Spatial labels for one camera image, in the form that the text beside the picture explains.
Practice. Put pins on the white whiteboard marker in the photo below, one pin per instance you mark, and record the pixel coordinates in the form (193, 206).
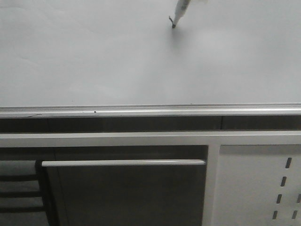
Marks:
(180, 10)

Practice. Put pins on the dark chair backrest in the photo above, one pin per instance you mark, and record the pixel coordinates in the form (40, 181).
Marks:
(21, 202)

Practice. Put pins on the white whiteboard with aluminium frame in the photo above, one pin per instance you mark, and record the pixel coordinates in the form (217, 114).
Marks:
(68, 58)

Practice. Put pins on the white horizontal rail bar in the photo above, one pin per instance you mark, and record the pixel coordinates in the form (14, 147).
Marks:
(86, 163)

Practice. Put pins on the white metal stand frame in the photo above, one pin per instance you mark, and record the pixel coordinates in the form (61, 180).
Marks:
(253, 177)

